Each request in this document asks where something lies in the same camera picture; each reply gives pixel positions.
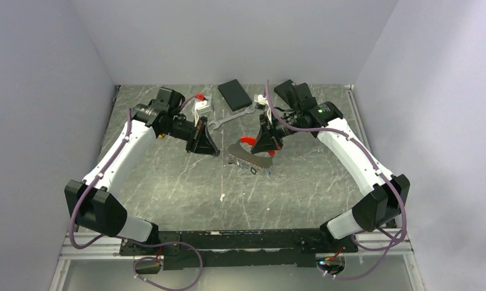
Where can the silver open-end wrench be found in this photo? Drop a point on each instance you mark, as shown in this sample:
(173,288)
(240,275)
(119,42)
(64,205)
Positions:
(217,123)

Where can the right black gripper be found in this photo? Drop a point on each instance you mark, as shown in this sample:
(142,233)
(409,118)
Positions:
(267,139)

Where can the black box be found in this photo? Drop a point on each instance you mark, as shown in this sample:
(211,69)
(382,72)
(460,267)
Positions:
(234,95)
(289,91)

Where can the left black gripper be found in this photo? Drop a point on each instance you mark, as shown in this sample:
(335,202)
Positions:
(199,141)

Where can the grey key holder red handle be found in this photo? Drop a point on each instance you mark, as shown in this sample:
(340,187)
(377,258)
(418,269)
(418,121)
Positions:
(244,159)

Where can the black box left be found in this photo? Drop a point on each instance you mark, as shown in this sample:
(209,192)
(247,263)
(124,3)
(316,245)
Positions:
(234,95)

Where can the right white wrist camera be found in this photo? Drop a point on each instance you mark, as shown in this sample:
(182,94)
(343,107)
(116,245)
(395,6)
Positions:
(261,103)

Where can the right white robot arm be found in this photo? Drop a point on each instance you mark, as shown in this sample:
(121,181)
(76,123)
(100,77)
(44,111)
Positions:
(384,193)

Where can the small white plastic box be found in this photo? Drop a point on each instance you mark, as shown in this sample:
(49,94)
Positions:
(205,105)

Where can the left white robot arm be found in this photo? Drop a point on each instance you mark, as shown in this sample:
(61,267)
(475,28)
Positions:
(92,201)

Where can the black box right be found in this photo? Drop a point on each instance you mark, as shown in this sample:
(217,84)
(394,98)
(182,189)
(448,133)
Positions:
(289,91)

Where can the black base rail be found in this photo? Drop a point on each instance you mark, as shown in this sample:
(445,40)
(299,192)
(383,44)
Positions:
(193,258)

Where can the aluminium frame rail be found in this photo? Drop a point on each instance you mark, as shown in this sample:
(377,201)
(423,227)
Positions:
(308,241)

